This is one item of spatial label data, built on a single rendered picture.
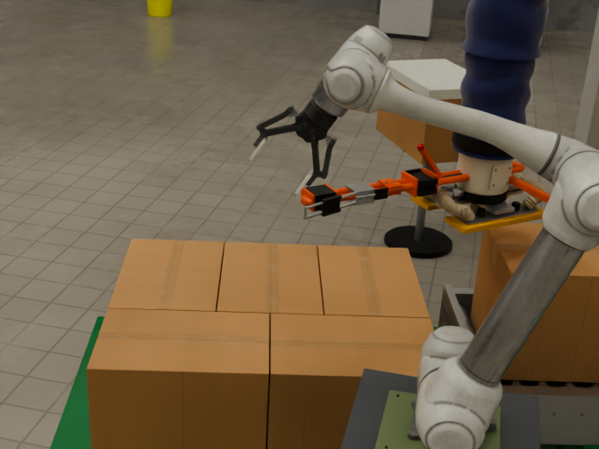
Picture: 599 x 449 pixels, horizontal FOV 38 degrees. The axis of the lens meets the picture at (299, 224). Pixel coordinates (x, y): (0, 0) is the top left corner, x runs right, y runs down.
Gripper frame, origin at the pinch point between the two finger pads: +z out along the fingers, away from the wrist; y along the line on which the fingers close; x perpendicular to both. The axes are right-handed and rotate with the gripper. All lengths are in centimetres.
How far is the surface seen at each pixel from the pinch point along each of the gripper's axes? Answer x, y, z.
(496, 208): -69, -64, -10
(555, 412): -54, -118, 28
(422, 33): -847, -58, 57
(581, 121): -195, -98, -34
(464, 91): -72, -32, -32
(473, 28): -70, -22, -48
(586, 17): -989, -219, -66
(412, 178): -60, -35, -3
